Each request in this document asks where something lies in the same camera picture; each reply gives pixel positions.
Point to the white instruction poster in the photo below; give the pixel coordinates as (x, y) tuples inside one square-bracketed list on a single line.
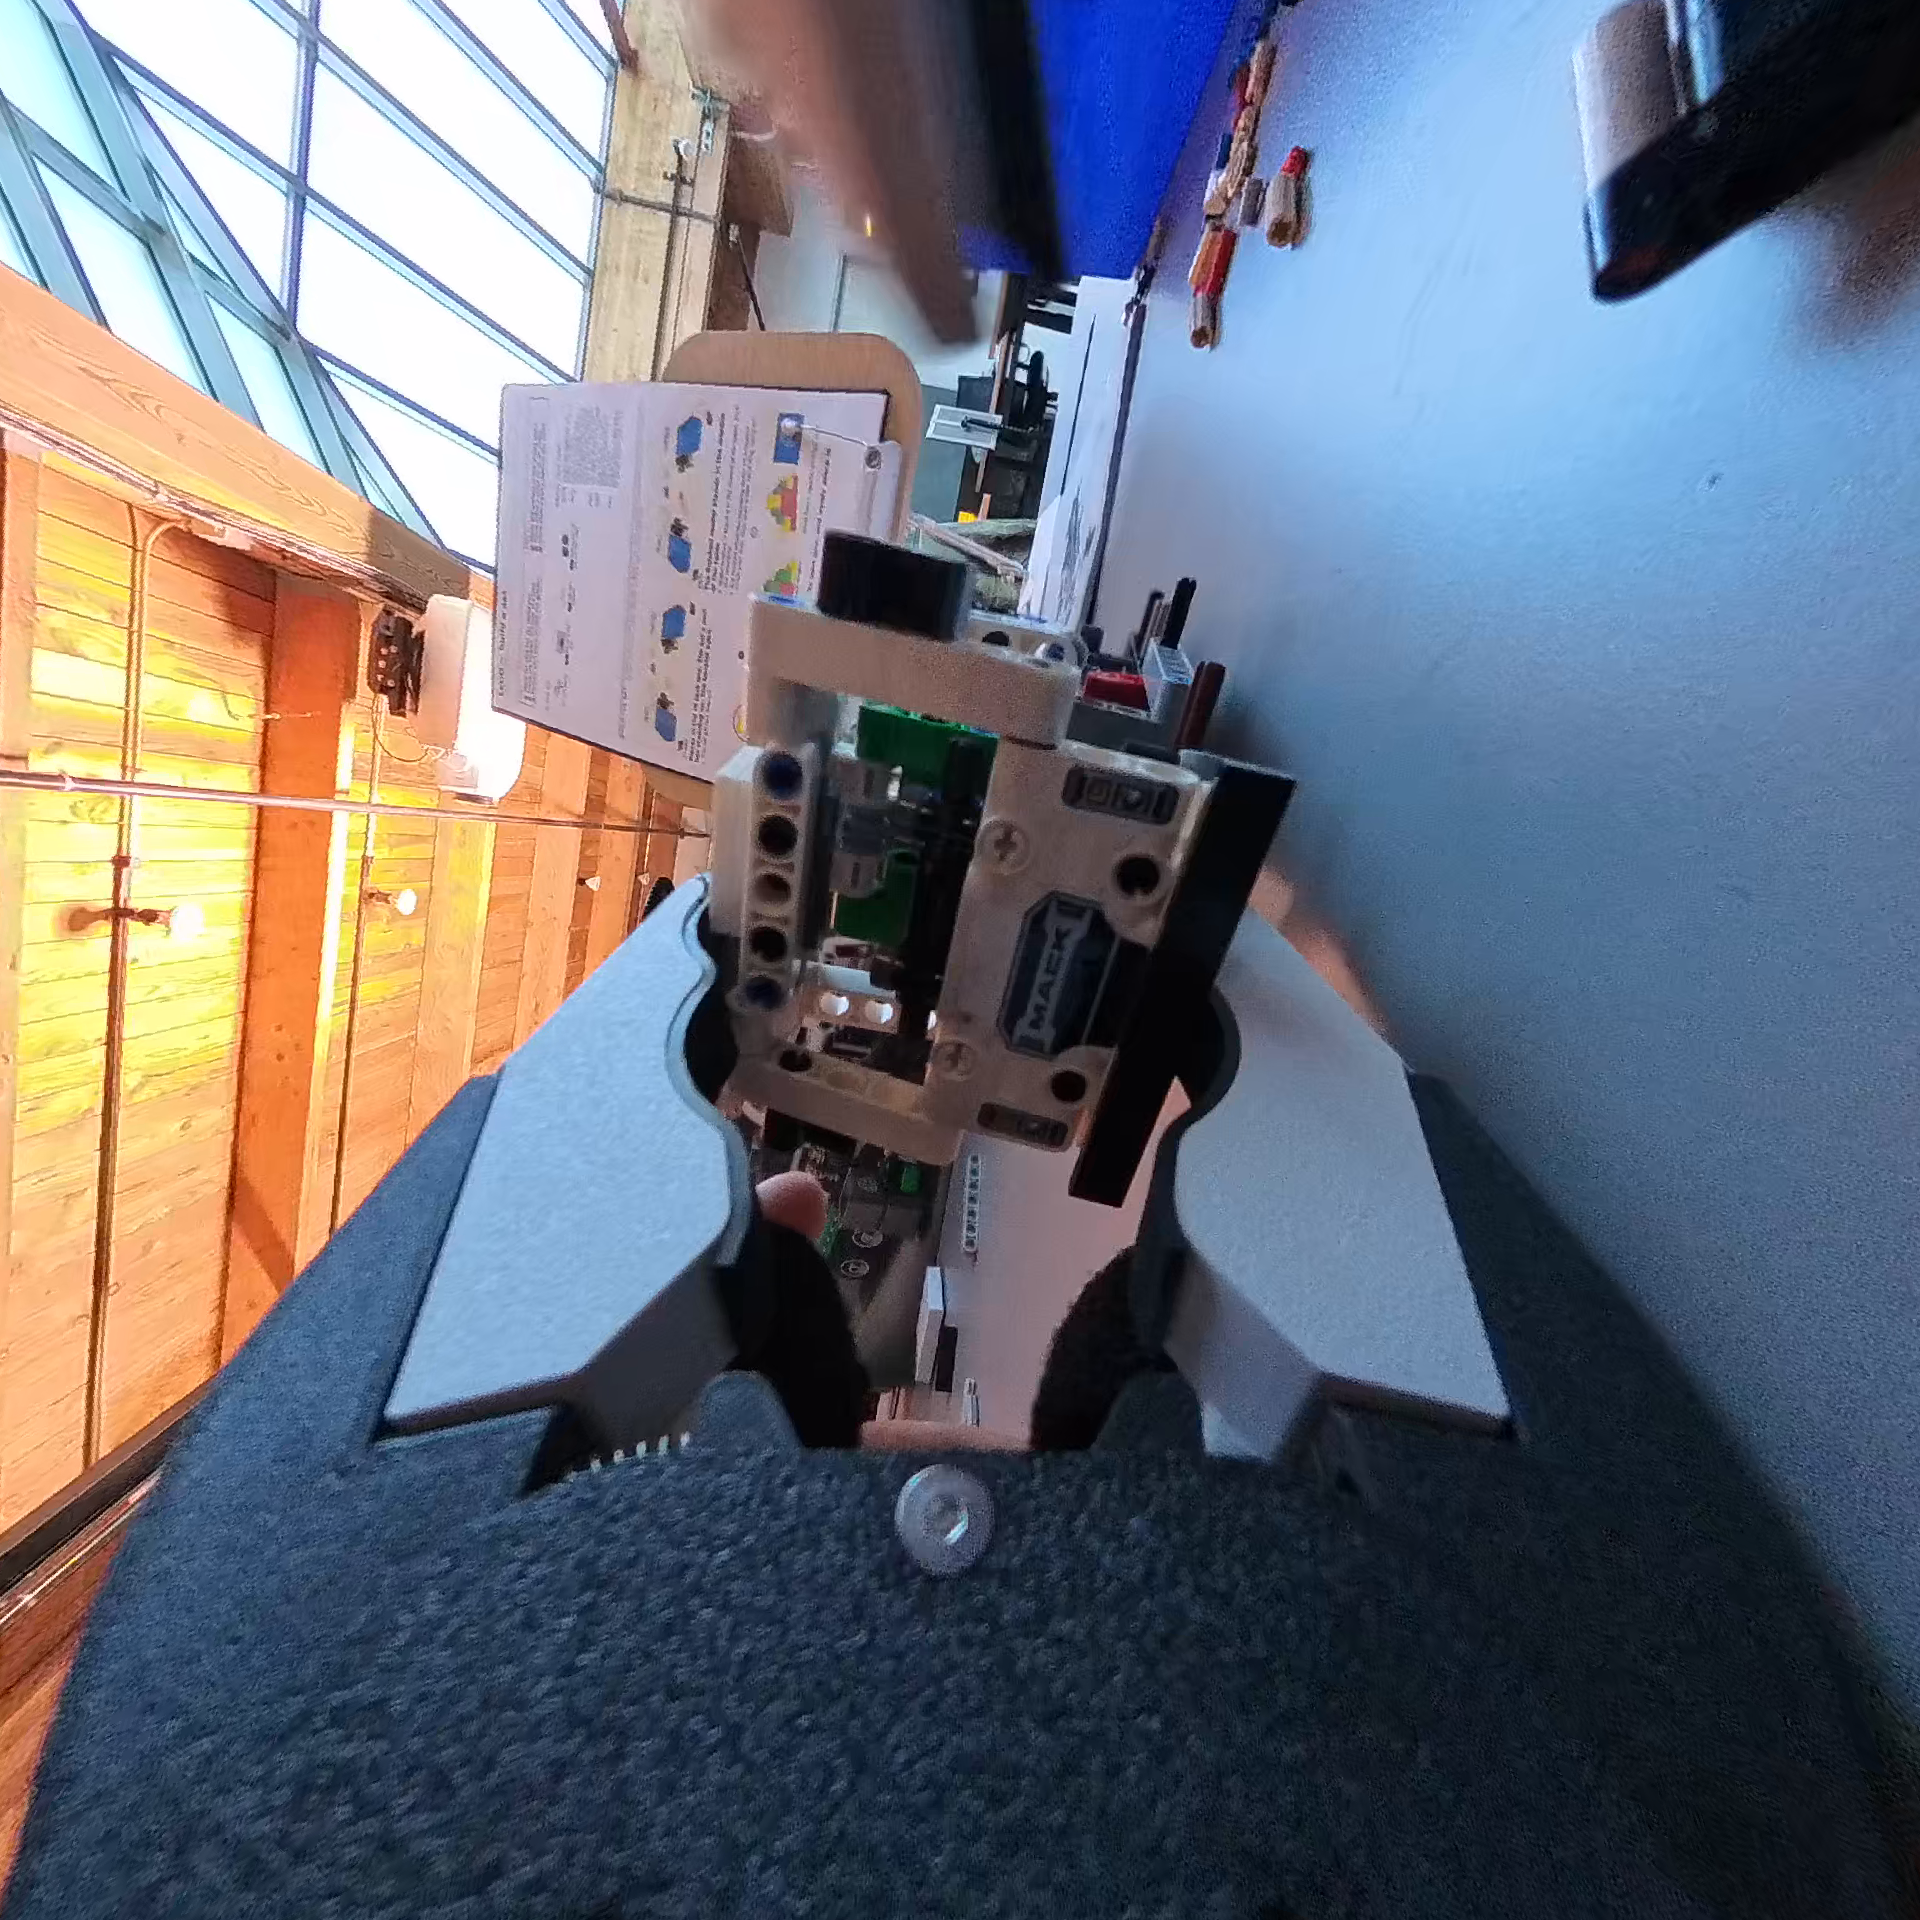
[(631, 571)]

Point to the printed lego set box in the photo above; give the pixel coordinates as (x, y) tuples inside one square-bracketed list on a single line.
[(885, 1184)]

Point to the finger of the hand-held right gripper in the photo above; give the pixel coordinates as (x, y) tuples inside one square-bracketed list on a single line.
[(885, 120), (1629, 91)]

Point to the plywood chair back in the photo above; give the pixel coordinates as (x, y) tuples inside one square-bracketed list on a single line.
[(795, 361)]

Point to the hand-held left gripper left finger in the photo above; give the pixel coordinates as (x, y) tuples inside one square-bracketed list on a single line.
[(584, 1200)]

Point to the grey lego beam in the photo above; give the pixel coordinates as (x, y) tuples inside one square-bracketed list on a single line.
[(972, 1200)]

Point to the white wall box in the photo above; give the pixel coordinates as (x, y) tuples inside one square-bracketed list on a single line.
[(465, 690)]

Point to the glass skylight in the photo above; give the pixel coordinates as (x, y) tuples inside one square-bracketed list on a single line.
[(375, 150)]

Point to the blue plastic bin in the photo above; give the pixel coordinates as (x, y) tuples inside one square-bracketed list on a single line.
[(1124, 120)]

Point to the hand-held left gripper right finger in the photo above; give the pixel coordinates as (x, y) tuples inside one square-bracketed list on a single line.
[(1321, 1200)]

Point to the black wall device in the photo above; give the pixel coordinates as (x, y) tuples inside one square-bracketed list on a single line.
[(392, 660)]

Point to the white black lego truck model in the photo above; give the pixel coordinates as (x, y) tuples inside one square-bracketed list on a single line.
[(1051, 885)]

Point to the person's left hand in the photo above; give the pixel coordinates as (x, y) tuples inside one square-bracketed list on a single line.
[(793, 1202)]

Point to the pile of small colourful lego pieces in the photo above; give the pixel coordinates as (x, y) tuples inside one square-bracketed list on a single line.
[(1212, 278)]

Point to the white lego panel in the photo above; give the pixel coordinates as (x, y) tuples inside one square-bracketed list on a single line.
[(938, 1329)]

